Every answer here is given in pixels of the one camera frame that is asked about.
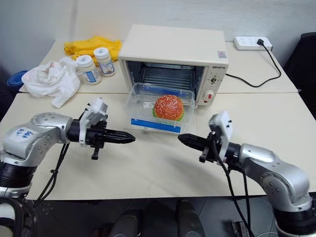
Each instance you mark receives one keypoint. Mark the white power strip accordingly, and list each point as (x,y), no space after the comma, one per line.
(247,43)

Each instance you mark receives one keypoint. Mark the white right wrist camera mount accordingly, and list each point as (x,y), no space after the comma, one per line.
(224,126)

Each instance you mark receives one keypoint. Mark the yellow cloth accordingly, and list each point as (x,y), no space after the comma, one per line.
(81,47)

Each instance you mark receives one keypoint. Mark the white crumpled cloth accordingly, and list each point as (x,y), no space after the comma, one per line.
(49,81)

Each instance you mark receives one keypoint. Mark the cream toaster oven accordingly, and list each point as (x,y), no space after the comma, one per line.
(172,42)

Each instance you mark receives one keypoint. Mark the white red oven knob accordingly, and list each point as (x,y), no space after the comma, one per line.
(208,96)

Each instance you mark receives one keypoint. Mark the toy hamburger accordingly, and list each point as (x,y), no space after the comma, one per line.
(169,106)

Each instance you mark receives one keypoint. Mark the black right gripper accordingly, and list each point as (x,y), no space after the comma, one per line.
(212,150)

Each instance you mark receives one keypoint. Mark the blue rolled object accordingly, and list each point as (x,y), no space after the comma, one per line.
(16,80)

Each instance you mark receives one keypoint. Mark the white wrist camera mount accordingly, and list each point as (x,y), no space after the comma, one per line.
(96,111)
(224,126)

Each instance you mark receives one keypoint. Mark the white jar picture label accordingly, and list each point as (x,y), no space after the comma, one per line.
(105,63)

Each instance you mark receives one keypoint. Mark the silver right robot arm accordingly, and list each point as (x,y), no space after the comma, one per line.
(276,170)

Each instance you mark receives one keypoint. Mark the small metal bracket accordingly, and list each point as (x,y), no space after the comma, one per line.
(239,228)

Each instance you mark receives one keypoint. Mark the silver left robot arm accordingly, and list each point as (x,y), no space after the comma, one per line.
(37,138)

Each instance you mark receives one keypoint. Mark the clear plastic food container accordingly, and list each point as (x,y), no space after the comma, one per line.
(140,108)

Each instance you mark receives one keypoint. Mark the small oven dial knob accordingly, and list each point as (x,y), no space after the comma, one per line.
(214,80)

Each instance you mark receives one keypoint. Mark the white jar blue checked label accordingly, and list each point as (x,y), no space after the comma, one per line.
(89,71)

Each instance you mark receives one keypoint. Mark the black power plug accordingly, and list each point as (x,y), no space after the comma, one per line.
(260,42)

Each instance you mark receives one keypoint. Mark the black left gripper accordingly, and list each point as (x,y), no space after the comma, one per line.
(96,137)

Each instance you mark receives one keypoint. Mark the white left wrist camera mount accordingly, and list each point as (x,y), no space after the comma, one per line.
(96,111)

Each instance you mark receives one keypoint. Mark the black chair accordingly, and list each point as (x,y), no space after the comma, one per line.
(302,64)

